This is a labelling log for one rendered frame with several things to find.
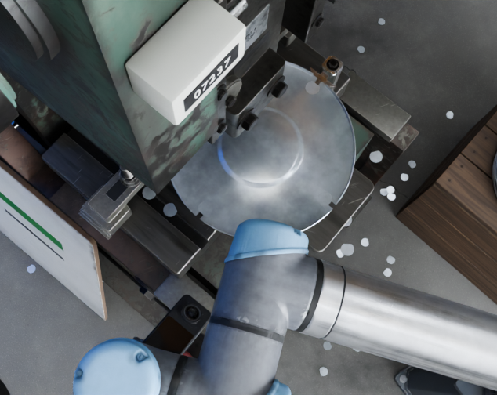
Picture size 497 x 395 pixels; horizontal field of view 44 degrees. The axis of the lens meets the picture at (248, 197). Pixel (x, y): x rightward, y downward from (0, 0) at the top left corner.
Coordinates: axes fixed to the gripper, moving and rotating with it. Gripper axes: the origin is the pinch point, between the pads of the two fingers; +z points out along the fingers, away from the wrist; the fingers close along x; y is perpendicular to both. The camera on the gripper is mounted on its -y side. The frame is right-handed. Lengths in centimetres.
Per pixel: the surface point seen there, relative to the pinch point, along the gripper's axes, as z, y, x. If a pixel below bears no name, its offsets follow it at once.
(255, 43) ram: -26.1, -34.8, -14.4
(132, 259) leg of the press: 14.7, -8.2, -16.8
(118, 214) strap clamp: 3.2, -11.6, -20.7
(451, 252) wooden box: 69, -65, 34
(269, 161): -2.3, -32.0, -7.7
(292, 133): -2.5, -37.6, -7.8
